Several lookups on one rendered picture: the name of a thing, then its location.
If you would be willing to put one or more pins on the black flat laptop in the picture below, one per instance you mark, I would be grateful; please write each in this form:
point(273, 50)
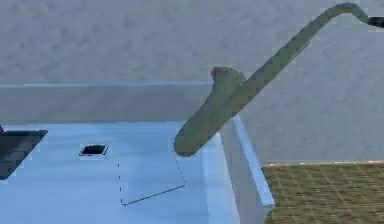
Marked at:
point(16, 146)

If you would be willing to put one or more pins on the pale translucent sheet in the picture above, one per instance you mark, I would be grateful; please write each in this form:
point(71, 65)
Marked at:
point(150, 180)

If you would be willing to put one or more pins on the small black square object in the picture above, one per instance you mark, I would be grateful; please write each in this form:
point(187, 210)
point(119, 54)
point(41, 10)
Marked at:
point(93, 150)

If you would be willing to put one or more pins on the olive brass saxophone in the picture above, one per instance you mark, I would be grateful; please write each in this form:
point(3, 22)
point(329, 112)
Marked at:
point(226, 106)

